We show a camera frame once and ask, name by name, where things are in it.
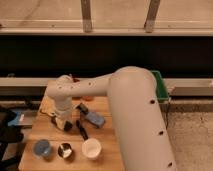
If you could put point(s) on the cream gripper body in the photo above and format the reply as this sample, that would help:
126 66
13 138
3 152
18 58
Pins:
59 116

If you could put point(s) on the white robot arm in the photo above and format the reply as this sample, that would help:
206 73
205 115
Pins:
136 115

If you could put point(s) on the yellow banana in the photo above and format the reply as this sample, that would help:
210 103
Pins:
47 111

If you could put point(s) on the orange apple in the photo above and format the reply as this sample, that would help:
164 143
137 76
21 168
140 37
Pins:
87 98

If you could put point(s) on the blue sponge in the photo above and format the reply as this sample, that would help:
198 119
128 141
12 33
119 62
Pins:
95 119

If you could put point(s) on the metal cup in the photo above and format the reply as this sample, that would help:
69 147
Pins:
65 150

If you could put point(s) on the blue plastic cup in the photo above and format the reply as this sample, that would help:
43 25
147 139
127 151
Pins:
42 148

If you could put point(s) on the white cup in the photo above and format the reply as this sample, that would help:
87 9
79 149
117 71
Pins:
91 148

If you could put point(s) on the black chair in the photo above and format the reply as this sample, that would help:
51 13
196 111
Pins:
8 134

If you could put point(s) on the green plastic tray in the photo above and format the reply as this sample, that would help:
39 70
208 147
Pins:
161 90

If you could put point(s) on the black handled tool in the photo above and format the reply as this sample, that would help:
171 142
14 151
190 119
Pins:
82 111

